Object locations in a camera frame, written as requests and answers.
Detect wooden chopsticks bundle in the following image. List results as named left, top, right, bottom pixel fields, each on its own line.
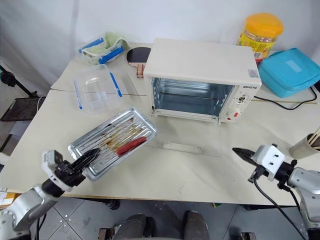
left=308, top=126, right=320, bottom=151

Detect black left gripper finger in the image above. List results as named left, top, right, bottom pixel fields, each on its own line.
left=72, top=147, right=102, bottom=169
left=78, top=154, right=98, bottom=174

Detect silver ribbed baking tray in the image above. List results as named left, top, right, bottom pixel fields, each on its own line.
left=67, top=107, right=159, bottom=182

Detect black table tennis paddle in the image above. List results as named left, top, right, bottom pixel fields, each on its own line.
left=125, top=46, right=153, bottom=80

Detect dark rounded shape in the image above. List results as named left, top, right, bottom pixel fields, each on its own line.
left=116, top=213, right=156, bottom=240
left=183, top=210, right=210, bottom=240

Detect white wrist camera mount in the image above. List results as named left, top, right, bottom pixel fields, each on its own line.
left=41, top=149, right=74, bottom=193
left=250, top=143, right=286, bottom=182

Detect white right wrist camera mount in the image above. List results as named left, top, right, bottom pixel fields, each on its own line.
left=250, top=143, right=286, bottom=182

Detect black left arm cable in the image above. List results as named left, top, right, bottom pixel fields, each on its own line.
left=35, top=211, right=47, bottom=240

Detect white toaster oven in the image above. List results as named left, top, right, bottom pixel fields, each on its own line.
left=143, top=37, right=263, bottom=125

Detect clear container with blue clips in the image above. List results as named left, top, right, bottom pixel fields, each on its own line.
left=75, top=34, right=126, bottom=66

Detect black oven power cord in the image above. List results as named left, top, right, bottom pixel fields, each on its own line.
left=251, top=84, right=320, bottom=111

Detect green cloth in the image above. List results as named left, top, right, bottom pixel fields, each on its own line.
left=82, top=31, right=133, bottom=57

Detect blue zippered bag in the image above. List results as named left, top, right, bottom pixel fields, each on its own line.
left=257, top=47, right=320, bottom=99

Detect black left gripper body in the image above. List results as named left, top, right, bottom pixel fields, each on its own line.
left=53, top=160, right=86, bottom=188

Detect yellow lidded snack jar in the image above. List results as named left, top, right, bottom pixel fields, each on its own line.
left=236, top=12, right=285, bottom=64

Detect white oven door handle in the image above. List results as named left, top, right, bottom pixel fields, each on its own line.
left=162, top=140, right=202, bottom=152

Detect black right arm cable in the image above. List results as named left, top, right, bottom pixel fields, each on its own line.
left=252, top=173, right=309, bottom=240

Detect empty clear plastic container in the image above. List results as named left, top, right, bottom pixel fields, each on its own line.
left=72, top=63, right=123, bottom=117

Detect black tripod stand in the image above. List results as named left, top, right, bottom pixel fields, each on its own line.
left=0, top=64, right=47, bottom=123

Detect glass oven door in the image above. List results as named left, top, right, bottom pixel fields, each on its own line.
left=144, top=115, right=224, bottom=158

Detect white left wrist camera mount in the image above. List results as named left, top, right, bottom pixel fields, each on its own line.
left=41, top=149, right=74, bottom=193

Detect beige cup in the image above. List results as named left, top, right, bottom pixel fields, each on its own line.
left=289, top=133, right=320, bottom=160

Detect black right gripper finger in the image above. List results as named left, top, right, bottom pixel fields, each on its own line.
left=232, top=147, right=255, bottom=157
left=238, top=152, right=257, bottom=165

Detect red sausage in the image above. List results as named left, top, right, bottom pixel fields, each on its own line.
left=115, top=136, right=148, bottom=156

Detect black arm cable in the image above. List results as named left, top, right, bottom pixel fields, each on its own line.
left=252, top=173, right=309, bottom=240
left=35, top=211, right=47, bottom=240

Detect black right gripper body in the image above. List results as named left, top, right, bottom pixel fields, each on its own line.
left=247, top=155, right=267, bottom=183

